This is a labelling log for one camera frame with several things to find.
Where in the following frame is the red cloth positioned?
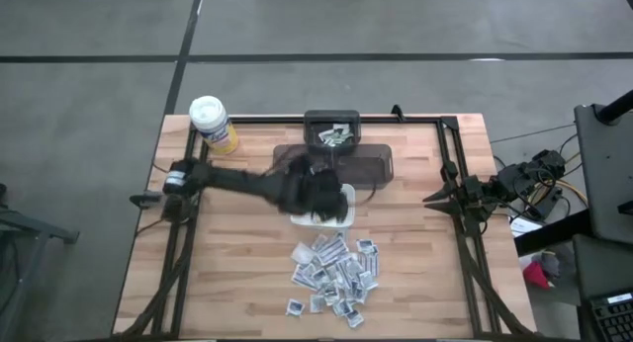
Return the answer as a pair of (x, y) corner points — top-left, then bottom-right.
(521, 260), (553, 291)

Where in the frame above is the black keyboard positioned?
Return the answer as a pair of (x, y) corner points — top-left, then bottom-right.
(588, 290), (633, 342)

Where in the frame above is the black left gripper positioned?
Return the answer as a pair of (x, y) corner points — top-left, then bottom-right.
(281, 156), (350, 223)

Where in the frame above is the yellow cable bundle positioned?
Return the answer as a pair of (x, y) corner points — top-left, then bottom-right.
(561, 178), (589, 208)

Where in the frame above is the small translucent grey bin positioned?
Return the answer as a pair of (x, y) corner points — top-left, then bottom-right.
(303, 109), (362, 154)

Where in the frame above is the black bracket on table edge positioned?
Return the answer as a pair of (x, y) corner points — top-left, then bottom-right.
(129, 190), (165, 211)

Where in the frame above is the black power box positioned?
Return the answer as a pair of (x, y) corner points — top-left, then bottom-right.
(527, 187), (566, 223)

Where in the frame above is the grey metal stand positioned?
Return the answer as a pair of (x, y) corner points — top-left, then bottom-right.
(0, 182), (81, 342)

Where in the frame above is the blue-striped white bandage packet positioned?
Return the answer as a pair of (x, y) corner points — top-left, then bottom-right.
(316, 234), (350, 266)

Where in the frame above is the white plastic bin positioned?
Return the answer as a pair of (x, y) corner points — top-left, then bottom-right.
(289, 182), (357, 230)

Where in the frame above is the white paper sheet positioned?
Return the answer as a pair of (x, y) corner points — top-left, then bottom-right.
(508, 215), (544, 239)

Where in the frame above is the dark grey side desk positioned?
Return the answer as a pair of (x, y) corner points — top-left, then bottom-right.
(573, 89), (633, 245)

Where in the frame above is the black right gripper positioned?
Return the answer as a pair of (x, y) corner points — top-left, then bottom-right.
(422, 161), (497, 238)

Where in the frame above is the yellow white Lysol wipes canister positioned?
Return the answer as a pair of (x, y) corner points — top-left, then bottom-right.
(188, 95), (240, 156)

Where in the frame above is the plain white packet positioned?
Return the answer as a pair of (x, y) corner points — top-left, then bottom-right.
(291, 242), (317, 267)

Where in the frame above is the large translucent grey bin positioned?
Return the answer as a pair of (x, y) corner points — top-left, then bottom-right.
(272, 142), (396, 191)

